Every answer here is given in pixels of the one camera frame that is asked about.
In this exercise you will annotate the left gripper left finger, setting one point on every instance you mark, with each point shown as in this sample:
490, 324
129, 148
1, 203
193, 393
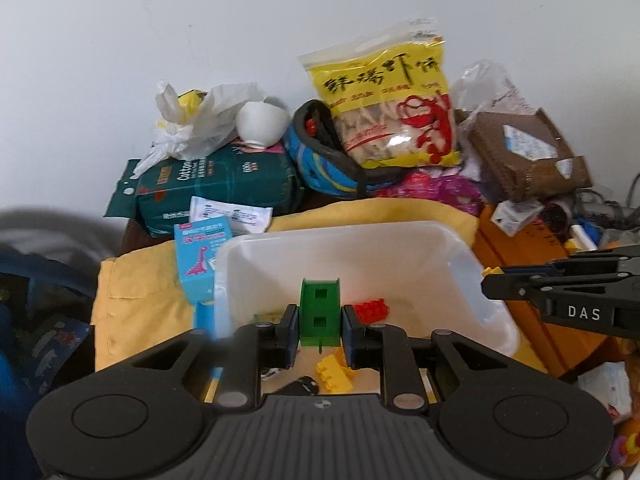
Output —
252, 349

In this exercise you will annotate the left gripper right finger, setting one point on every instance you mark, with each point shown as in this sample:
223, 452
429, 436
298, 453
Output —
396, 357

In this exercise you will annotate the long red brick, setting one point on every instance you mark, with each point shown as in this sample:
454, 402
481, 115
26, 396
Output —
372, 311

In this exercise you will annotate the yellow duplo brick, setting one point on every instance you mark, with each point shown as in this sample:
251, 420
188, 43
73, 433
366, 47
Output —
334, 373

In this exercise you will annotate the black toy car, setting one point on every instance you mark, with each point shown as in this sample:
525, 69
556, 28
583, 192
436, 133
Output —
302, 386

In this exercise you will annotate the green duplo brick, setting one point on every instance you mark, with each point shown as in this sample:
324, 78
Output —
320, 314

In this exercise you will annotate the orange box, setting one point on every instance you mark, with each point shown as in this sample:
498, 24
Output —
553, 349

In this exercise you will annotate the white tissue pack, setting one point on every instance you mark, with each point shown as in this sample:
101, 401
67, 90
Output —
610, 385

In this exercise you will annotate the white plastic bin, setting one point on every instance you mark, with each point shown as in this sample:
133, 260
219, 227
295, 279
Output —
426, 274

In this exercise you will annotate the small white box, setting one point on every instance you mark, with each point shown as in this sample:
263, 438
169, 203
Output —
511, 217

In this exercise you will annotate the light blue dinosaur box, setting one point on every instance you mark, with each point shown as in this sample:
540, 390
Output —
196, 246

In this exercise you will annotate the yellow cloth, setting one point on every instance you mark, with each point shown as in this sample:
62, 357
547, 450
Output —
140, 302

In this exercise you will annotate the brown parcel bag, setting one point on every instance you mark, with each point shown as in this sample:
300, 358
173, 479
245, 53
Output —
525, 157

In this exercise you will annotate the pink shiny bag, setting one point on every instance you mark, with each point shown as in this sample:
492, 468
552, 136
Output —
446, 187

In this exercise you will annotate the green tissue pack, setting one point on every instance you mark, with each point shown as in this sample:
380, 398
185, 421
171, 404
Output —
161, 197

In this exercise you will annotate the blue helmet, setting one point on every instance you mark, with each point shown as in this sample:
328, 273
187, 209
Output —
312, 143

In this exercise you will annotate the white ball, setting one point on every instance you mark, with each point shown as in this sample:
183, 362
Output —
261, 124

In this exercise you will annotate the dark blue bag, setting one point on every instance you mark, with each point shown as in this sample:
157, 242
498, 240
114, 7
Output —
46, 342

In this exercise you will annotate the white plastic bag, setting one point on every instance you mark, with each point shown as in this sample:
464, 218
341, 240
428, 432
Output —
196, 123

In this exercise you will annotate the yellow shrimp cracker bag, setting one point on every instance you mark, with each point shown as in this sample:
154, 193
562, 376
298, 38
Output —
388, 96

